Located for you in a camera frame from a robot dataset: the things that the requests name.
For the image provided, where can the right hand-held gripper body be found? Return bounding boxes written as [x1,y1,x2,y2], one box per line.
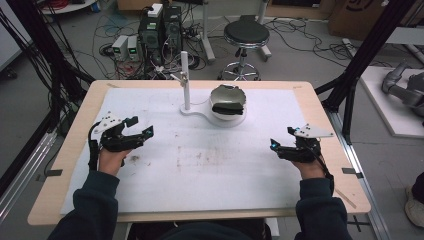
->
[278,123,335,164]

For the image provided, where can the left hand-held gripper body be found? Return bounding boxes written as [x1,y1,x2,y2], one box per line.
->
[92,111,146,153]

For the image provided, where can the white peg stand with base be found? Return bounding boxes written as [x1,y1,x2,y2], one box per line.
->
[170,50,248,128]

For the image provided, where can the white eggshell-shaped bowl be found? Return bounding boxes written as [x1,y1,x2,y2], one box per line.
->
[209,83,248,122]

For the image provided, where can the person's right hand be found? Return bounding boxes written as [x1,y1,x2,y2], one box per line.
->
[291,158,326,181]

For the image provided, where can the person's left hand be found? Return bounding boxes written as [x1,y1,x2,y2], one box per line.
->
[98,148,133,177]

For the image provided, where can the white table mat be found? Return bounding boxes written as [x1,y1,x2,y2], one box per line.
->
[59,87,309,215]

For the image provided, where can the grey power supply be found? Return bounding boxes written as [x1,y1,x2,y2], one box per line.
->
[111,34,129,61]
[127,34,141,61]

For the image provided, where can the black computer tower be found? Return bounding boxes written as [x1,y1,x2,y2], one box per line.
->
[138,13,164,64]
[162,5,183,54]

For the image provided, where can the white floor platform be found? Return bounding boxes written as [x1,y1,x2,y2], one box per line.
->
[359,64,424,139]

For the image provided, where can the black round stool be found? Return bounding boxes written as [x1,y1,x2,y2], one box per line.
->
[218,14,271,82]

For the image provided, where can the small white box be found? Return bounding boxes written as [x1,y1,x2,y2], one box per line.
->
[146,3,164,18]

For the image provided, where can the person's torso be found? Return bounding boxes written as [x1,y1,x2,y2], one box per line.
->
[126,221,268,240]

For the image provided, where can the white shoe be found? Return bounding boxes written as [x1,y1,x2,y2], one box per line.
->
[404,184,424,228]

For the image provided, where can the large cardboard box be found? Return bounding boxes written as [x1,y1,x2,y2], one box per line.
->
[328,0,401,42]

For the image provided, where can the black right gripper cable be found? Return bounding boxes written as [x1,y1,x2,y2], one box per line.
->
[308,146,335,196]

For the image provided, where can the metal frame rail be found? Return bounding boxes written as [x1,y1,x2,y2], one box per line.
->
[0,131,58,219]
[328,109,392,240]

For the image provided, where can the black floor cables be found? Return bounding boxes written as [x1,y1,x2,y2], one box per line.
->
[266,18,354,68]

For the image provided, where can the black frame post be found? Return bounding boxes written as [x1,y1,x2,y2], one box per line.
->
[0,0,96,198]
[314,0,416,145]

